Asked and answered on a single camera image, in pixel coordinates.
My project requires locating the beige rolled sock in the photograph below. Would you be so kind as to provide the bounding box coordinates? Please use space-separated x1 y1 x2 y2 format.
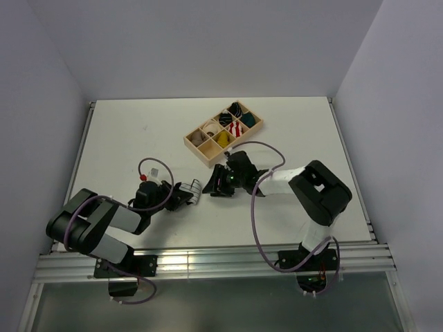
190 130 206 147

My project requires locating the white black striped sock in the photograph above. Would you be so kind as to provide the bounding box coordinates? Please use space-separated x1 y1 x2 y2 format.
179 178 202 205

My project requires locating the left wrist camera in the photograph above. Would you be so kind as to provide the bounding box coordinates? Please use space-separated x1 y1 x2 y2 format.
139 168 161 185

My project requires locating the yellow sock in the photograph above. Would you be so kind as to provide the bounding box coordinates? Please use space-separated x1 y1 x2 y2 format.
215 131 230 149

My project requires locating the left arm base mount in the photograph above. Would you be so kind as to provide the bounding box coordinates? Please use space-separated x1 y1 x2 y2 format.
93 255 158 304

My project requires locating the aluminium frame rail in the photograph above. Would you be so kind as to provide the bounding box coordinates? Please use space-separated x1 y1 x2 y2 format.
33 243 397 284

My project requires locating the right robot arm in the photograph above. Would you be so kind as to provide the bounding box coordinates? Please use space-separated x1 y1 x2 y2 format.
202 151 352 270

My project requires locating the black striped rolled sock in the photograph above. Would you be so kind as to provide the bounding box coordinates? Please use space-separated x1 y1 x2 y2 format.
228 102 243 118

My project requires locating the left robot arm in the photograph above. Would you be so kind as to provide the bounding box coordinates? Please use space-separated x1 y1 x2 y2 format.
46 180 201 276

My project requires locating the cream rolled sock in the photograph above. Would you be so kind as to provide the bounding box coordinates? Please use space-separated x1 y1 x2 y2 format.
202 121 222 137

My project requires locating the dark green rolled sock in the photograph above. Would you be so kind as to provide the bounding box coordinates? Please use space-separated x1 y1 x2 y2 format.
240 112 256 128

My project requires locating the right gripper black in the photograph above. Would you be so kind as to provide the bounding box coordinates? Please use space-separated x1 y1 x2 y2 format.
202 163 246 197

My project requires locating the black white rolled sock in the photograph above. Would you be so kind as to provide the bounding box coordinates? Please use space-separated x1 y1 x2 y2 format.
218 110 233 127

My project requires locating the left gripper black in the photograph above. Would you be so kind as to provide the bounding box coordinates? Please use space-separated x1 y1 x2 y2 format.
147 180 193 216

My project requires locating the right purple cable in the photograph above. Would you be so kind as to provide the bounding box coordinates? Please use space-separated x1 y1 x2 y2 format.
228 140 342 297

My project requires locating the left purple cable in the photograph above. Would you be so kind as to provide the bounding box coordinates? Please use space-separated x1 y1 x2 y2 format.
64 157 175 306

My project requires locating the wooden compartment tray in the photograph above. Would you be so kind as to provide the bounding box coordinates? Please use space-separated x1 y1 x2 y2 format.
183 100 264 168

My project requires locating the purple cable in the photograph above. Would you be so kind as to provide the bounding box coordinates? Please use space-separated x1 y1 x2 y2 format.
64 157 175 306
228 140 342 297

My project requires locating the red white striped rolled sock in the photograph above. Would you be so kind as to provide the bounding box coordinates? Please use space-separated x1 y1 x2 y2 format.
228 121 243 138

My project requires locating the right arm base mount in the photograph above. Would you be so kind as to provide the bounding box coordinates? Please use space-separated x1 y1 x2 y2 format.
274 248 339 295

